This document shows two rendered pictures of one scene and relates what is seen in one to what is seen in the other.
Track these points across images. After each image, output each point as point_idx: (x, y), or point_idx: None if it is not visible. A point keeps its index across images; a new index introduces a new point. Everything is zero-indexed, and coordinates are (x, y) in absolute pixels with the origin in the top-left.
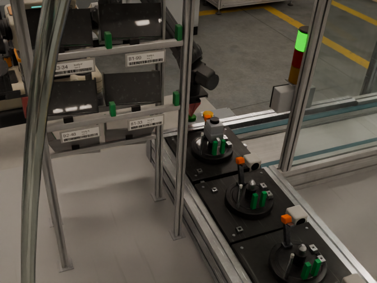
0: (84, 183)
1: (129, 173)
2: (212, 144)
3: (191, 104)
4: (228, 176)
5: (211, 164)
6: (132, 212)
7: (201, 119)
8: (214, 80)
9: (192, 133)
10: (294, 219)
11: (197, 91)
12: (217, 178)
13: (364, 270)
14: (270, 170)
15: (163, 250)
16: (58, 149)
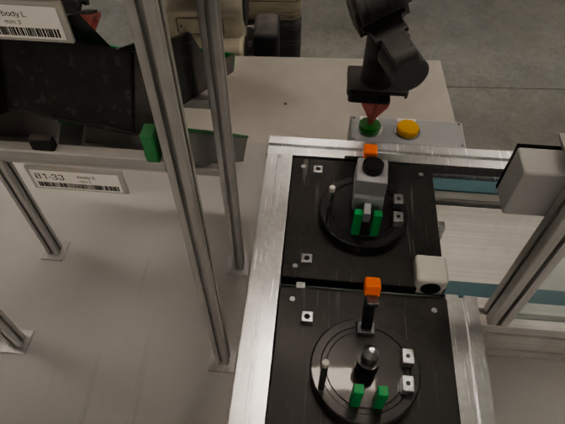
0: (139, 194)
1: (219, 199)
2: None
3: (366, 103)
4: (362, 288)
5: (340, 250)
6: (177, 281)
7: (388, 136)
8: (414, 71)
9: (349, 165)
10: None
11: (385, 81)
12: (337, 285)
13: None
14: (462, 308)
15: (180, 383)
16: None
